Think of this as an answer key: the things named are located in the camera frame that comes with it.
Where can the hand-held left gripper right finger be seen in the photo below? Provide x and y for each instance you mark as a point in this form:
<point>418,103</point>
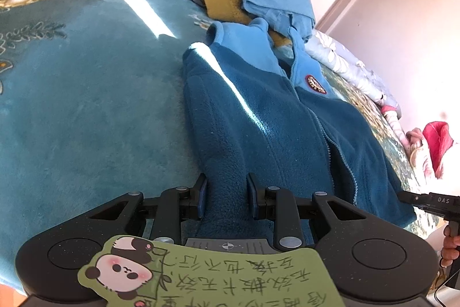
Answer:
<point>252,199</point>

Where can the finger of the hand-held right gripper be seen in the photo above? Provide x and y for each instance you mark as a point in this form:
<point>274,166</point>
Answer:
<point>409,198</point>

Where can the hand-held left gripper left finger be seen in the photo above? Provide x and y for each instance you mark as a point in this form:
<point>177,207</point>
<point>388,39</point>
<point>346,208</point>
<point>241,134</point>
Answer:
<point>202,199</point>

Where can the dark blue fleece jacket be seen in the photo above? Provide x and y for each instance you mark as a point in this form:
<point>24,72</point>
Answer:
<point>258,120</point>

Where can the person's right hand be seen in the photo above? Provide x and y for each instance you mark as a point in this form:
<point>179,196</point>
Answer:
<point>449,249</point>

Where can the red pink cloth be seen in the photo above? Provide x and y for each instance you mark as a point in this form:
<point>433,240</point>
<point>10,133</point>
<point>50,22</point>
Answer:
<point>438,141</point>

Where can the green panda note card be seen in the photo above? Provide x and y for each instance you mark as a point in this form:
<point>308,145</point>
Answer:
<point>222,274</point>

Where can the teal floral blanket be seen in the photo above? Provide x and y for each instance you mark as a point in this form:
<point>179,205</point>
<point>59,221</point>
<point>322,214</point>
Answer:
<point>90,94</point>

